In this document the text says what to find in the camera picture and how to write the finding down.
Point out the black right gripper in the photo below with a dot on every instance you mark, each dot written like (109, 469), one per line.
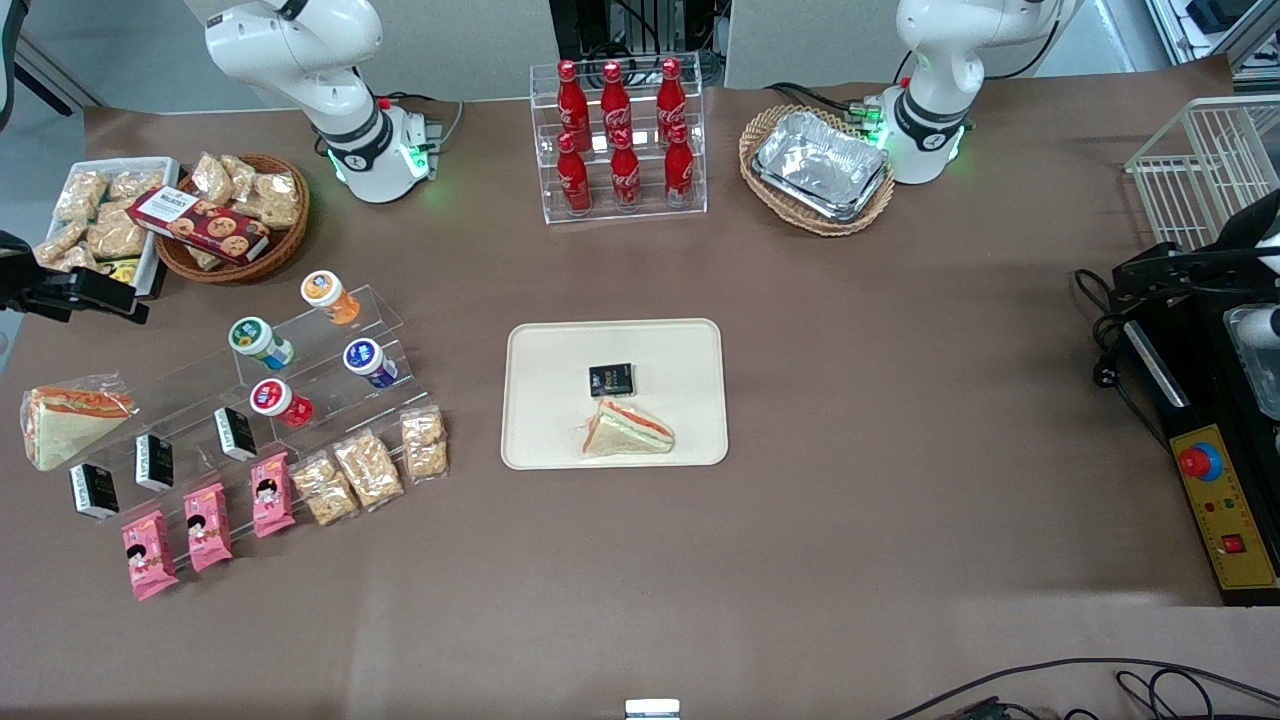
(20, 280)

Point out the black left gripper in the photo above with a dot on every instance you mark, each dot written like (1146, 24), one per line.
(1232, 243)

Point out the green gum bottle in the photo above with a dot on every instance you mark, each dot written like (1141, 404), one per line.
(258, 340)

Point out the red gum bottle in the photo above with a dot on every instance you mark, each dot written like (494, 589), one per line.
(278, 402)

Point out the orange gum bottle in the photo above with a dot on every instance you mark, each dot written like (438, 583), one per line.
(328, 295)

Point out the blue gum bottle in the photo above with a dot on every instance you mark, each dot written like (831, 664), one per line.
(368, 362)

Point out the aluminium foil tray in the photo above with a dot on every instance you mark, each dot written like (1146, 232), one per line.
(820, 165)

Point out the beige plastic tray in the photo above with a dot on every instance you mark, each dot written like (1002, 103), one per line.
(550, 400)

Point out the yellow black snack pack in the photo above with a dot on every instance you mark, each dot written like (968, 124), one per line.
(122, 270)

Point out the clear peanut snack pack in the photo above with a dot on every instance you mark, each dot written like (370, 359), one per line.
(424, 445)
(117, 232)
(80, 195)
(135, 184)
(368, 470)
(242, 175)
(212, 178)
(275, 200)
(60, 243)
(324, 490)

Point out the white rectangular plastic bin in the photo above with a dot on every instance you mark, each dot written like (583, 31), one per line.
(160, 230)

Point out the red cookie box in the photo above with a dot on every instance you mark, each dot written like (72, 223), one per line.
(200, 225)

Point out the black sealing machine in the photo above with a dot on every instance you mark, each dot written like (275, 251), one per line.
(1200, 400)

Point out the wrapped triangle sandwich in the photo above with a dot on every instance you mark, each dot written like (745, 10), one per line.
(70, 425)
(625, 432)

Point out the dark brown wicker basket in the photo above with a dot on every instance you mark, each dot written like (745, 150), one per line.
(250, 262)

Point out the small black box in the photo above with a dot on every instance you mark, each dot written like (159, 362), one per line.
(95, 492)
(155, 462)
(236, 434)
(611, 380)

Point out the pink snack packet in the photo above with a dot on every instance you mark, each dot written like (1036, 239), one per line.
(150, 555)
(208, 527)
(272, 495)

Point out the clear acrylic step stand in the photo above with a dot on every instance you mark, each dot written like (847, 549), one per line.
(390, 320)

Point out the brown table cover sheet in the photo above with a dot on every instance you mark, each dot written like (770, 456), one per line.
(900, 450)

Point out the light tan wicker basket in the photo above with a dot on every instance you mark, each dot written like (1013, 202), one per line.
(770, 205)

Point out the red cola bottle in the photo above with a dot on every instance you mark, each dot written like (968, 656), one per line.
(626, 175)
(572, 100)
(615, 98)
(574, 180)
(671, 95)
(679, 168)

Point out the clear acrylic bottle rack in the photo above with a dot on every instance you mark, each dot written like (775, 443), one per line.
(648, 215)

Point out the black equipment rack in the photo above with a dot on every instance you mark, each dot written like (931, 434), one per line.
(640, 30)

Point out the small white silver object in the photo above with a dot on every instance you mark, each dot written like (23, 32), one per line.
(652, 710)

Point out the metal shelf frame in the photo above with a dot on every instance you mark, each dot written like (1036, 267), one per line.
(1220, 30)

